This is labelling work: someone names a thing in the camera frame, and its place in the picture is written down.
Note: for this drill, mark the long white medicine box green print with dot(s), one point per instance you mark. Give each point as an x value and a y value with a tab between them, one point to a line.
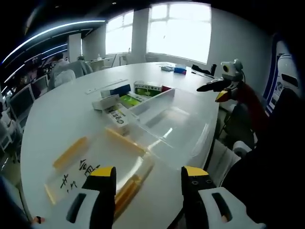
119	119

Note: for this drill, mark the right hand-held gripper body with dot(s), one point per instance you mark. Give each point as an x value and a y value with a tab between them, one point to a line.
230	71

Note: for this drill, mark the person's dark clothing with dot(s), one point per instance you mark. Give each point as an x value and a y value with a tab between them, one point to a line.
274	167

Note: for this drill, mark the white medicine box green window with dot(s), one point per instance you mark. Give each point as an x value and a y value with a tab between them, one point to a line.
146	87

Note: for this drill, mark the computer monitor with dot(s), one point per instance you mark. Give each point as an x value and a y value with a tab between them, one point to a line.
21	102

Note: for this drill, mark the clear acrylic storage area tray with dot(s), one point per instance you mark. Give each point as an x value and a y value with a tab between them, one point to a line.
171	124

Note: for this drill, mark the white and blue medicine box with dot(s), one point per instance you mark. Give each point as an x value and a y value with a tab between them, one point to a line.
116	90

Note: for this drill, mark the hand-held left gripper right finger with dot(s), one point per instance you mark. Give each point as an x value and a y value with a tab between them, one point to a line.
202	190

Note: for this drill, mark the plain white medicine box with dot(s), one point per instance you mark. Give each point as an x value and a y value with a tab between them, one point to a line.
106	102

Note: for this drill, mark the grey office chair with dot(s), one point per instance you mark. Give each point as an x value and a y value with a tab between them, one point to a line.
81	67

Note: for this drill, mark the blue tissue box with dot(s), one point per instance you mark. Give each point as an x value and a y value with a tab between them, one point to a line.
180	70

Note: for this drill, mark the long clear ruler strip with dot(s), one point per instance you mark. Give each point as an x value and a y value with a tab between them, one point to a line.
107	86

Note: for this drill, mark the white paper roll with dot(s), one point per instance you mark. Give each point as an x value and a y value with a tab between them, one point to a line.
241	147

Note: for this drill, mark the blue and white wall poster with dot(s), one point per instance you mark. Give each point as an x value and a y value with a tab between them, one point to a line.
283	71

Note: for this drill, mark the clear acrylic panel yellow strips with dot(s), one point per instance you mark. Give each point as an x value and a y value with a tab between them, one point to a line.
95	162

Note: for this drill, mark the dark chair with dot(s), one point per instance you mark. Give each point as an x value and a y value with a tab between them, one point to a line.
239	124

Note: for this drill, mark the red medicine box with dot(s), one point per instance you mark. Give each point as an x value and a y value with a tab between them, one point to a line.
165	88

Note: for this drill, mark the white packet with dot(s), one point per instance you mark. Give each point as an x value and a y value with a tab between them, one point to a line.
166	68

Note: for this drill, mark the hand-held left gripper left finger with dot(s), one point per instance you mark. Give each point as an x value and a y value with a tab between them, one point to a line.
100	190

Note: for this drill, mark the bright green medicine box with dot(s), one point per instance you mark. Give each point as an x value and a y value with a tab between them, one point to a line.
132	99

